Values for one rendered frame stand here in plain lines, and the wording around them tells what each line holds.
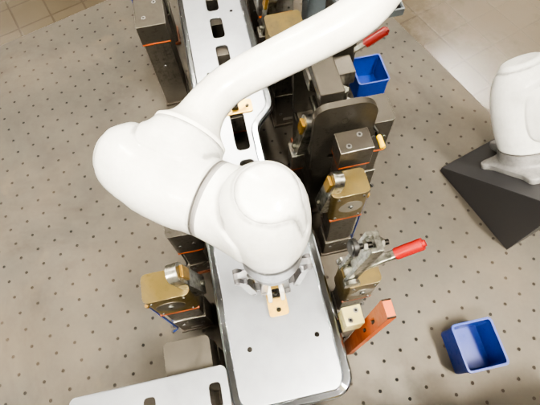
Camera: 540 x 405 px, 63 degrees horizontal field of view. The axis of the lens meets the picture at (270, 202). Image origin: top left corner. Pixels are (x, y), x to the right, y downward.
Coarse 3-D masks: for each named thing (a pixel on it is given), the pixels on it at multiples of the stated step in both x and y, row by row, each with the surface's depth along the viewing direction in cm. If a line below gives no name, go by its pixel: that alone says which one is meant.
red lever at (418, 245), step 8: (416, 240) 75; (424, 240) 75; (400, 248) 76; (408, 248) 75; (416, 248) 75; (424, 248) 75; (384, 256) 78; (392, 256) 77; (400, 256) 76; (376, 264) 78; (344, 272) 81
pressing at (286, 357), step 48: (192, 0) 122; (240, 0) 121; (192, 48) 115; (240, 48) 114; (240, 288) 88; (240, 336) 84; (288, 336) 83; (336, 336) 83; (240, 384) 80; (288, 384) 80; (336, 384) 79
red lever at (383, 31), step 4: (380, 28) 95; (384, 28) 94; (388, 28) 95; (376, 32) 95; (380, 32) 95; (384, 32) 94; (368, 36) 96; (372, 36) 95; (376, 36) 95; (380, 36) 95; (384, 36) 95; (364, 40) 96; (368, 40) 96; (372, 40) 96; (376, 40) 96; (360, 44) 98; (364, 44) 97; (368, 44) 96; (356, 48) 98; (360, 48) 97
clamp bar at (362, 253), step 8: (368, 232) 69; (376, 232) 69; (352, 240) 68; (360, 240) 71; (368, 240) 70; (376, 240) 68; (384, 240) 69; (352, 248) 68; (360, 248) 69; (368, 248) 71; (376, 248) 68; (352, 256) 69; (360, 256) 75; (368, 256) 69; (376, 256) 70; (344, 264) 81; (352, 264) 79; (360, 264) 73; (368, 264) 73; (352, 272) 77; (360, 272) 77; (344, 280) 82
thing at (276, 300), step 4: (272, 288) 86; (276, 288) 85; (272, 292) 84; (272, 296) 84; (276, 296) 84; (284, 296) 85; (272, 300) 85; (276, 300) 85; (280, 300) 85; (284, 300) 85; (268, 304) 85; (272, 304) 85; (276, 304) 85; (280, 304) 84; (284, 304) 84; (268, 308) 84; (272, 308) 84; (284, 308) 84; (272, 312) 84; (276, 312) 84; (280, 312) 84; (284, 312) 84; (288, 312) 84; (272, 316) 84; (276, 316) 84
